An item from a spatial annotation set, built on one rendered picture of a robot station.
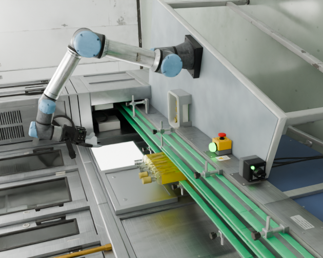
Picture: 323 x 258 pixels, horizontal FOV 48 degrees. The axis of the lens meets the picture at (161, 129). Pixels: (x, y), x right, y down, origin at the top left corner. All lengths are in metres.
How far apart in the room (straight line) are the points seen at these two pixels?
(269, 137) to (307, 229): 0.40
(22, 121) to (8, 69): 2.74
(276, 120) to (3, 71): 4.59
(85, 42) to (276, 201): 1.05
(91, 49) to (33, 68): 3.90
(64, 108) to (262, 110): 1.73
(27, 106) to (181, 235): 1.60
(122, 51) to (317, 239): 1.14
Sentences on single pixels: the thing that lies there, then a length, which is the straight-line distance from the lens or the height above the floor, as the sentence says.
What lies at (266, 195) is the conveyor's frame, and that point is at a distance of 1.49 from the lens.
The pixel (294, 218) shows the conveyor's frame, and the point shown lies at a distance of 1.37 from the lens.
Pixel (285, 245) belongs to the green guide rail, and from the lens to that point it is 1.28.
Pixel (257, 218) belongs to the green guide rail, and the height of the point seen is 0.93.
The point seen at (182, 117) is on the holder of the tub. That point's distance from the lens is 2.20.
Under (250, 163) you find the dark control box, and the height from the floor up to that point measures 0.82.
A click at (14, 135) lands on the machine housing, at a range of 2.93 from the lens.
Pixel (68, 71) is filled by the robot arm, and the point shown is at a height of 1.45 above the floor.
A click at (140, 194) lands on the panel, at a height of 1.16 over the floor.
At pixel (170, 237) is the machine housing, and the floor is 1.12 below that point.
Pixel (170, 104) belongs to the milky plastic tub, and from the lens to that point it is 2.33.
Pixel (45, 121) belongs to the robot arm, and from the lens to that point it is 1.85.
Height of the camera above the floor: 1.59
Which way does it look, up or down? 17 degrees down
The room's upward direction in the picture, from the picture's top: 99 degrees counter-clockwise
